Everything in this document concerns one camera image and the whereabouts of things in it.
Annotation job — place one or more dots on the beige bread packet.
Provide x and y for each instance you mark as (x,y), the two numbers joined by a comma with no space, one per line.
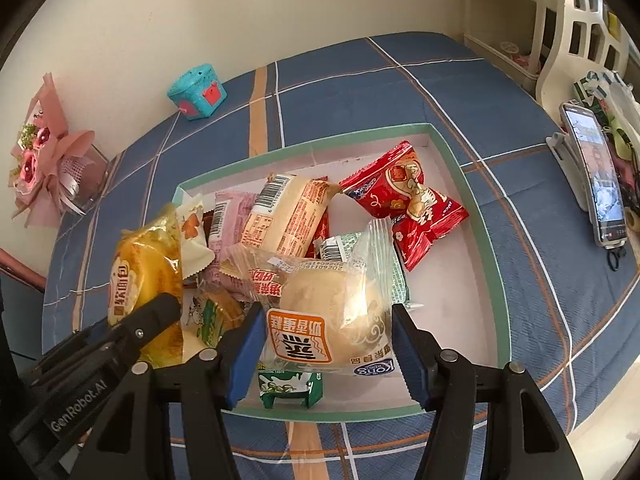
(287,220)

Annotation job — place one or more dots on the white phone stand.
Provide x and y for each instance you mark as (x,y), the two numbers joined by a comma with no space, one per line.
(565,155)

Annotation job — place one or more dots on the red crinkled snack packet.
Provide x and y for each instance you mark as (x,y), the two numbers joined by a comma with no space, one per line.
(385,180)
(430,230)

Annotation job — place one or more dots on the smartphone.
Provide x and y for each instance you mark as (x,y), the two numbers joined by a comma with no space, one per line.
(597,180)

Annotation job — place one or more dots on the white plastic chair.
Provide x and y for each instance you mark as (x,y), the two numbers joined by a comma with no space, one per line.
(555,35)

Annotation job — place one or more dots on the mint rimmed cardboard tray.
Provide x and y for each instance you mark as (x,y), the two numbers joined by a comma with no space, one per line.
(450,300)

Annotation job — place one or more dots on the yellow bread packet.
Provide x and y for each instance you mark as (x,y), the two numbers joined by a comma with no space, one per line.
(145,270)

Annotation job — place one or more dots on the green white biscuit packet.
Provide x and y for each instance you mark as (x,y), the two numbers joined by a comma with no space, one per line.
(287,387)

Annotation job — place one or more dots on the pink paper flower bouquet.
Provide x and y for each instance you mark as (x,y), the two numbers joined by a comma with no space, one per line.
(45,160)

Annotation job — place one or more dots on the cream white pastry packet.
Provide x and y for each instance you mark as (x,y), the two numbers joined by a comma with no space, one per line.
(192,245)

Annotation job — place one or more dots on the teal toy chest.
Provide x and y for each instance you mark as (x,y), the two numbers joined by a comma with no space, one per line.
(197,92)

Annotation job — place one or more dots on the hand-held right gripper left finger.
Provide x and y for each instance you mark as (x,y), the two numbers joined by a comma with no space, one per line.
(245,360)

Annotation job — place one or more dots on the pink wafer packet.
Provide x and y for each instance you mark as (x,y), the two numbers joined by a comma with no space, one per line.
(227,220)

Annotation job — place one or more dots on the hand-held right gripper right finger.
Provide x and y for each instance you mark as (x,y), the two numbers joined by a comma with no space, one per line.
(412,360)

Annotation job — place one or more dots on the mint green snack packet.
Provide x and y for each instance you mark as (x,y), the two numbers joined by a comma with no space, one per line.
(400,280)

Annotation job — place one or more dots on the pink board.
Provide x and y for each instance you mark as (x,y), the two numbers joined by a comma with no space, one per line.
(20,267)

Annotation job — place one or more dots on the clear packet white steamed cake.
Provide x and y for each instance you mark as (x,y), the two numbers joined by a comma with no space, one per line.
(320,305)

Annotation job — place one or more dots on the red patterned packet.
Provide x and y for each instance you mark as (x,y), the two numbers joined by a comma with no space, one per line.
(324,232)

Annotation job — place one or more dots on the blue plaid bedsheet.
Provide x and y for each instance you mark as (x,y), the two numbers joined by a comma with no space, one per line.
(350,90)

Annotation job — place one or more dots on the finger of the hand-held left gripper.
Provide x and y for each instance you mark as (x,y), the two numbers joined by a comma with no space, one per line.
(145,327)

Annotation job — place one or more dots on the dark red milk biscuit packet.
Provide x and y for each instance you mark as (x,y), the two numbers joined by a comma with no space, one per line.
(208,225)

